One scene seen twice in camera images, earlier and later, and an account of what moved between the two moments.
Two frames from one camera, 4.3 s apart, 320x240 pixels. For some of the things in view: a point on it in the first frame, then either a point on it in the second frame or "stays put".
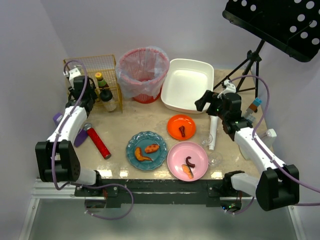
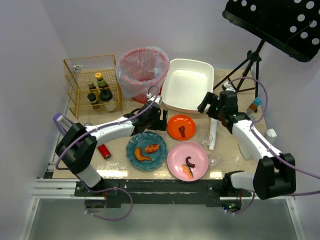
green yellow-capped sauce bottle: (102, 83) stays put
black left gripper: (78, 83) → (162, 119)
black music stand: (291, 26) stays put
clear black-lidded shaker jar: (106, 96) stays put
